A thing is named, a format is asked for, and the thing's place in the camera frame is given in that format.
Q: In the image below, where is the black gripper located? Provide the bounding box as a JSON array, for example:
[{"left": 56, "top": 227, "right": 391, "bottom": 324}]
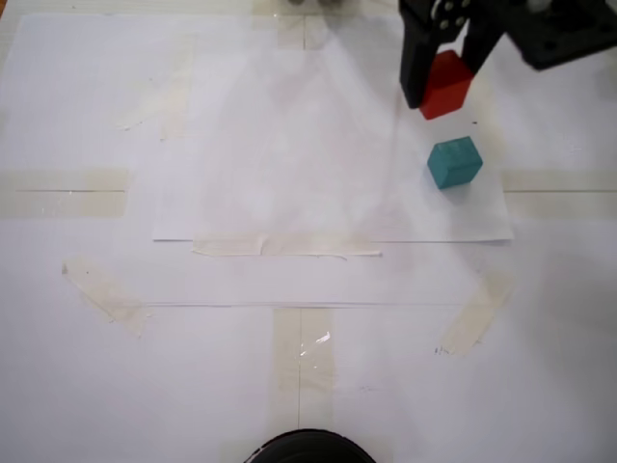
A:
[{"left": 398, "top": 0, "right": 512, "bottom": 110}]

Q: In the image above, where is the red cube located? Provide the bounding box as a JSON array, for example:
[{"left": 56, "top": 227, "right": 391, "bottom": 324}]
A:
[{"left": 417, "top": 49, "right": 475, "bottom": 122}]

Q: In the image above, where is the teal blue cube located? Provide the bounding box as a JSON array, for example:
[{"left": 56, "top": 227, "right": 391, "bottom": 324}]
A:
[{"left": 426, "top": 135, "right": 484, "bottom": 192}]

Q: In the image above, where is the beige masking tape strip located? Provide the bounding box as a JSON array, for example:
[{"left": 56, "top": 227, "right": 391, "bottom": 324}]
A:
[
  {"left": 253, "top": 0, "right": 341, "bottom": 50},
  {"left": 499, "top": 169, "right": 617, "bottom": 219},
  {"left": 0, "top": 167, "right": 130, "bottom": 219},
  {"left": 114, "top": 32, "right": 200, "bottom": 142},
  {"left": 191, "top": 231, "right": 385, "bottom": 260},
  {"left": 61, "top": 254, "right": 155, "bottom": 340},
  {"left": 435, "top": 270, "right": 516, "bottom": 359},
  {"left": 271, "top": 307, "right": 337, "bottom": 435}
]

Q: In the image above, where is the small white paper sheet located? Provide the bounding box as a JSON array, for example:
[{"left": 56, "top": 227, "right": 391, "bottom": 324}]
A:
[{"left": 152, "top": 45, "right": 515, "bottom": 246}]

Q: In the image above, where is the large white paper sheet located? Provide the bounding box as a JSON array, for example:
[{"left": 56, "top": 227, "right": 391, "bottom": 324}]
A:
[{"left": 13, "top": 13, "right": 595, "bottom": 309}]

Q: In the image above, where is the black round object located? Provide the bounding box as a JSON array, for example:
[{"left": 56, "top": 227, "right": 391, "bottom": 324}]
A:
[{"left": 244, "top": 427, "right": 378, "bottom": 463}]

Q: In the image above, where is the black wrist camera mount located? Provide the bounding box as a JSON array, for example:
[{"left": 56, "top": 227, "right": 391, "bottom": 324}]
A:
[{"left": 505, "top": 0, "right": 617, "bottom": 72}]

